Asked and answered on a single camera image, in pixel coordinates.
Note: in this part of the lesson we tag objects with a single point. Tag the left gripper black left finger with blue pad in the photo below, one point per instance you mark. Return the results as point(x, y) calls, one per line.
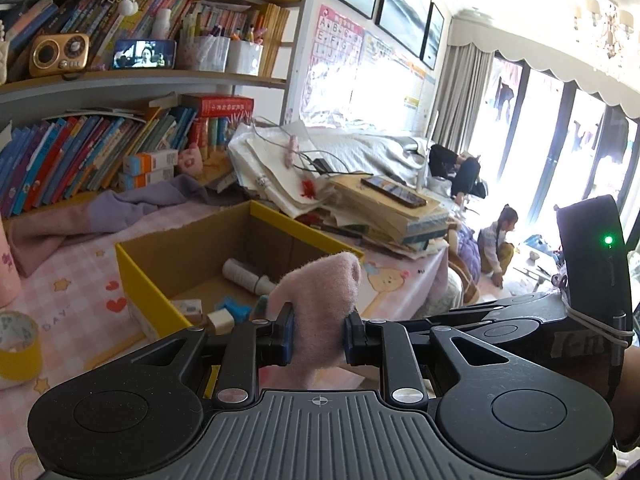
point(153, 411)

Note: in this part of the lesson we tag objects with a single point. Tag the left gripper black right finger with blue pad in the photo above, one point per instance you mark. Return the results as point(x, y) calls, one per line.
point(494, 410)

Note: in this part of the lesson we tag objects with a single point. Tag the staples box with cat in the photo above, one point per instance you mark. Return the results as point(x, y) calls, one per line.
point(191, 309)

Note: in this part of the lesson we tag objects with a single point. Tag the yellow tape roll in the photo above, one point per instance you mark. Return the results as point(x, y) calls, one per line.
point(20, 352)

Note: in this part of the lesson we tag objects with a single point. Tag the blue small object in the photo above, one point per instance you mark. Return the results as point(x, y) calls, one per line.
point(239, 312)

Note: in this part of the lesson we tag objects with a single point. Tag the white grey tube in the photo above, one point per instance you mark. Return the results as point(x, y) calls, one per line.
point(259, 285)

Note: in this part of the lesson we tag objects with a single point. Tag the pink fluffy glove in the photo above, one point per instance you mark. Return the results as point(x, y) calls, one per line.
point(322, 293)

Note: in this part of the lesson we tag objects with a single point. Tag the beige block eraser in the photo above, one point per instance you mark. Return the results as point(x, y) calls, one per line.
point(220, 322)

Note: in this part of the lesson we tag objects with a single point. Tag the child sitting on floor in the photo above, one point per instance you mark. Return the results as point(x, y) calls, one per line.
point(496, 252)

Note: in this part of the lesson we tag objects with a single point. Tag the yellow cardboard box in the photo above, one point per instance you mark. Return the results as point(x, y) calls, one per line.
point(186, 263)

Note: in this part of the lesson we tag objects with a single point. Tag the pink cylindrical container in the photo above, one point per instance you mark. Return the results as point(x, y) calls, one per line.
point(10, 282)

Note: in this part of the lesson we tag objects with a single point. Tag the pink purple cloth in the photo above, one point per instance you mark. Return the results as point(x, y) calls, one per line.
point(35, 237)

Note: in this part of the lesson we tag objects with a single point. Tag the orange white boxes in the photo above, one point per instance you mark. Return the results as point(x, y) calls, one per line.
point(141, 170)

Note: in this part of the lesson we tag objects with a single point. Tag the pink pig toy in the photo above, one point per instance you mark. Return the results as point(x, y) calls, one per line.
point(190, 161)

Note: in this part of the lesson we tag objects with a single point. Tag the row of leaning books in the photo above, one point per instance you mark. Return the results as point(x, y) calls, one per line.
point(81, 151)

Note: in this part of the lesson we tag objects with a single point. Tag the stack of papers and books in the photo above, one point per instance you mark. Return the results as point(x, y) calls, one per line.
point(303, 170)

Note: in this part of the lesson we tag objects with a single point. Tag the phone on shelf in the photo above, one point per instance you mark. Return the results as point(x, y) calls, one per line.
point(143, 53)

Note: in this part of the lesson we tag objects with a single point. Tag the gold retro radio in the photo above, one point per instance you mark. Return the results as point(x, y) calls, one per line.
point(59, 54)

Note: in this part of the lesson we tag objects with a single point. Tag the white shelf unit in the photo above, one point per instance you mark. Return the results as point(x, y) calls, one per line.
point(225, 47)

